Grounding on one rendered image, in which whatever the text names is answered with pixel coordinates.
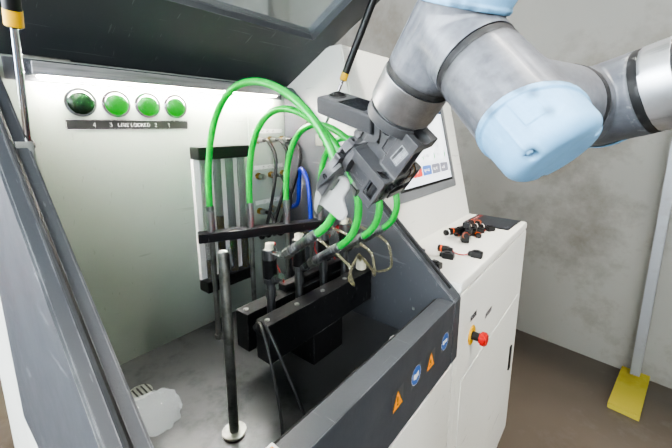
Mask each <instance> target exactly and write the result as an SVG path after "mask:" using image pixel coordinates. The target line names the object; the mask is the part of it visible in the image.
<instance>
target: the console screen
mask: <svg viewBox="0 0 672 448"><path fill-rule="evenodd" d="M428 128H429V129H430V130H431V131H432V132H433V133H434V134H435V136H436V137H437V138H438V140H437V141H436V142H435V143H434V145H433V146H432V147H430V148H428V149H425V150H423V151H422V153H421V154H420V155H419V157H418V158H417V159H416V161H417V162H418V163H419V165H420V166H421V167H422V168H421V169H420V170H419V172H418V173H417V174H416V176H415V177H414V178H413V179H412V181H411V182H410V183H409V185H408V186H407V187H406V188H405V190H404V191H401V192H400V193H399V195H400V204H403V203H406V202H408V201H411V200H414V199H417V198H420V197H423V196H426V195H429V194H432V193H435V192H438V191H441V190H444V189H447V188H450V187H452V186H455V185H456V181H455V175H454V169H453V164H452V158H451V152H450V147H449V141H448V135H447V129H446V124H445V118H444V112H443V107H442V109H441V110H440V112H439V113H438V114H437V116H436V117H435V119H434V120H433V121H432V123H431V124H430V125H429V126H428Z"/></svg>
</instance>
